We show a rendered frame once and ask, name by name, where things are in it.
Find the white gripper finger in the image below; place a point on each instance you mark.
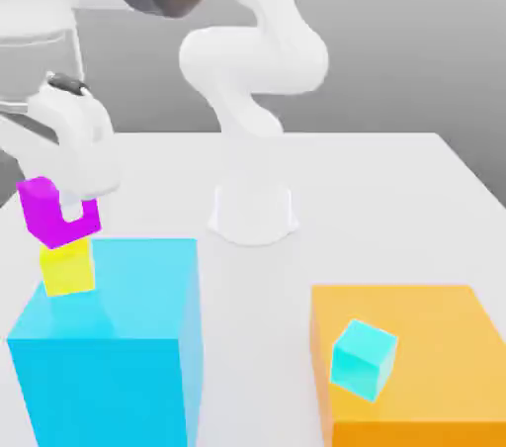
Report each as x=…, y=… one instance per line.
x=72, y=210

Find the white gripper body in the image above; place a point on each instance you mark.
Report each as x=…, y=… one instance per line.
x=83, y=146

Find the small magenta cube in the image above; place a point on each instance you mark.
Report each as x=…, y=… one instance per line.
x=41, y=213

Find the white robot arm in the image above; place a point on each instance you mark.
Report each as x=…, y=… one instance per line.
x=253, y=59

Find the small yellow cube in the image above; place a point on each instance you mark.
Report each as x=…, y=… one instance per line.
x=67, y=271

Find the small cyan cube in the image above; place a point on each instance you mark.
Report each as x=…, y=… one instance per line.
x=357, y=366

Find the large blue box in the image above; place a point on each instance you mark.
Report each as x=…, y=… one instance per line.
x=102, y=375

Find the large orange box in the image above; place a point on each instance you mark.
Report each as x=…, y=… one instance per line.
x=435, y=375

